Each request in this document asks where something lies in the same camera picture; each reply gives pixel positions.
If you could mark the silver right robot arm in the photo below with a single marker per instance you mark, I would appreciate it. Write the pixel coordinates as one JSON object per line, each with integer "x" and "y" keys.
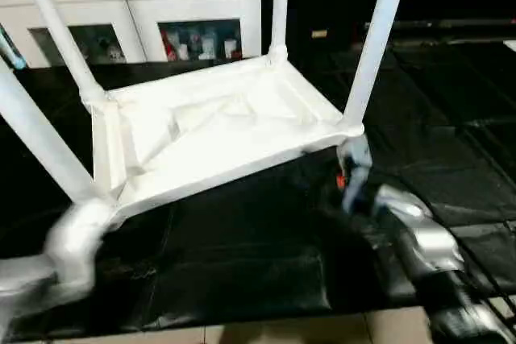
{"x": 411, "y": 231}

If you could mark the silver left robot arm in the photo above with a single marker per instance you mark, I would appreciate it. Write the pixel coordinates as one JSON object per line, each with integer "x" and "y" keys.
{"x": 72, "y": 239}

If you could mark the small yellow label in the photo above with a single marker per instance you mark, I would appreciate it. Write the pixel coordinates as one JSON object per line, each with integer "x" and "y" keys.
{"x": 319, "y": 35}

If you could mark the red bottle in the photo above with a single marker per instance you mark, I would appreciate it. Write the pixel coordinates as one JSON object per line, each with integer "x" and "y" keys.
{"x": 171, "y": 44}

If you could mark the white glass-door cabinet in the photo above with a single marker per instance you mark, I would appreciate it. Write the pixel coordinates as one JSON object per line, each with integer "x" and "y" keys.
{"x": 121, "y": 6}

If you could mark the teal plastic object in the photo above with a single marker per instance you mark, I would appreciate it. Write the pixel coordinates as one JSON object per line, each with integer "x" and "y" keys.
{"x": 12, "y": 50}

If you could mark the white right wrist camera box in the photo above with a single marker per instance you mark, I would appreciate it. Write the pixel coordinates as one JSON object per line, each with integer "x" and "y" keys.
{"x": 355, "y": 159}

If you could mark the dark metal rail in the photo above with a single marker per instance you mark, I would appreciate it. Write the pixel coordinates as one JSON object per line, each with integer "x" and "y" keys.
{"x": 451, "y": 26}

